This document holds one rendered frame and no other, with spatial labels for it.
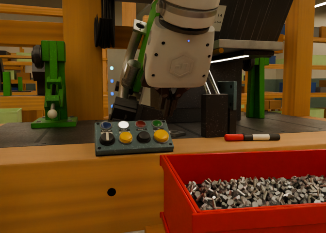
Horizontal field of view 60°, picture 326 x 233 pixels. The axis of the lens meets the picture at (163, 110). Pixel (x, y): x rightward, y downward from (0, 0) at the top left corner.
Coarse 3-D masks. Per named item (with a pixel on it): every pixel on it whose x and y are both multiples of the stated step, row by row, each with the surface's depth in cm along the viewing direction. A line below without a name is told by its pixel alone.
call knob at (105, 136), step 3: (105, 132) 54; (108, 132) 54; (102, 135) 53; (105, 135) 53; (108, 135) 53; (111, 135) 53; (102, 138) 52; (105, 138) 52; (108, 138) 52; (111, 138) 53; (102, 141) 52; (105, 141) 52; (108, 141) 52; (111, 141) 52
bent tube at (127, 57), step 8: (136, 24) 83; (144, 24) 84; (136, 32) 83; (144, 32) 81; (136, 40) 84; (128, 48) 87; (136, 48) 87; (128, 56) 88; (120, 80) 85; (120, 88) 82; (120, 96) 79; (128, 96) 81
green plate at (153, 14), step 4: (156, 0) 78; (152, 4) 83; (152, 8) 82; (152, 12) 80; (148, 16) 85; (152, 16) 78; (148, 20) 83; (152, 20) 76; (148, 24) 81; (148, 28) 80; (148, 32) 78; (144, 36) 84; (144, 40) 82; (144, 44) 80; (144, 48) 78; (140, 52) 84; (144, 52) 77; (140, 56) 82; (140, 60) 80
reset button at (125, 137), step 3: (123, 132) 54; (126, 132) 54; (120, 135) 54; (123, 135) 54; (126, 135) 54; (129, 135) 54; (120, 138) 53; (123, 138) 53; (126, 138) 53; (129, 138) 53; (123, 141) 53; (126, 141) 53; (129, 141) 53
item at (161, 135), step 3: (156, 132) 56; (159, 132) 56; (162, 132) 56; (165, 132) 56; (156, 135) 55; (159, 135) 55; (162, 135) 55; (165, 135) 55; (168, 135) 56; (156, 138) 55; (159, 138) 55; (162, 138) 55; (165, 138) 55; (162, 141) 55
